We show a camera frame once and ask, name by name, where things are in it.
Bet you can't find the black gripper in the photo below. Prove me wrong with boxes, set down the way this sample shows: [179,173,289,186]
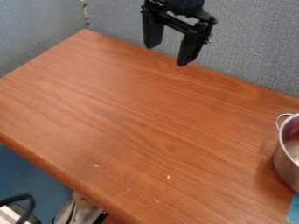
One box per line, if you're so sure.
[141,0,217,67]

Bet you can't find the metal pot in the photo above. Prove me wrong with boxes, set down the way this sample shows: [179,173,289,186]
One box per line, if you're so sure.
[273,113,299,193]

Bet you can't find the metal table leg bracket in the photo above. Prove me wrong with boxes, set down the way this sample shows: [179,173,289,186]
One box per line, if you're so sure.
[51,192,108,224]

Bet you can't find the black cable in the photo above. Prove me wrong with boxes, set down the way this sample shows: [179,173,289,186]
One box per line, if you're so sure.
[0,193,37,224]

